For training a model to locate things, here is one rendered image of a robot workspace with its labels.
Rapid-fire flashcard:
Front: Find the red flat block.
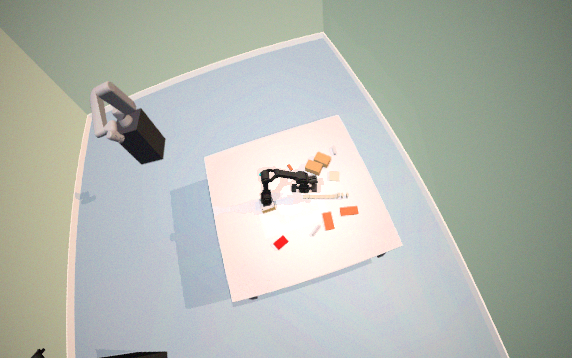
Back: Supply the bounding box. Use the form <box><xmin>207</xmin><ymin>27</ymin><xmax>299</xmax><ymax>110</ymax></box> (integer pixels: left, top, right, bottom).
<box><xmin>273</xmin><ymin>236</ymin><xmax>288</xmax><ymax>250</ymax></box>

